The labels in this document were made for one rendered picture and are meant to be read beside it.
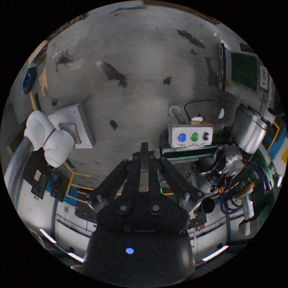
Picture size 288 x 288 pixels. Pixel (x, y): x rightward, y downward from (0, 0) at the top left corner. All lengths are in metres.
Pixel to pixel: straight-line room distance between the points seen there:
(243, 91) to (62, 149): 0.97
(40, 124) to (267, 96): 1.02
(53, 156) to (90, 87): 0.43
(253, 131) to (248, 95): 0.17
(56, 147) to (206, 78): 0.91
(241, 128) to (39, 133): 1.01
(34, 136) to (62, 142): 0.20
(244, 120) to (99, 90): 0.76
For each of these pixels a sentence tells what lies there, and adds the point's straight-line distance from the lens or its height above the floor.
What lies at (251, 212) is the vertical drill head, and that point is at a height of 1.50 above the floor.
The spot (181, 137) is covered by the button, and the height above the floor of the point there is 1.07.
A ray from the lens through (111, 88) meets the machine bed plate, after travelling 0.52.
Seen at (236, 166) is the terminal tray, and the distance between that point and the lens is 0.73.
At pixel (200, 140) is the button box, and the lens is 0.35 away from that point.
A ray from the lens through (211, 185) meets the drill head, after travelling 0.86.
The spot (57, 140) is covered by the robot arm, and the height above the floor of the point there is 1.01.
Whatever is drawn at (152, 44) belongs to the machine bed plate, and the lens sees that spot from 0.52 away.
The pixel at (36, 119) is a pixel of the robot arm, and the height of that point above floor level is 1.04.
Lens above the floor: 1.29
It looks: 47 degrees down
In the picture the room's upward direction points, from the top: 180 degrees clockwise
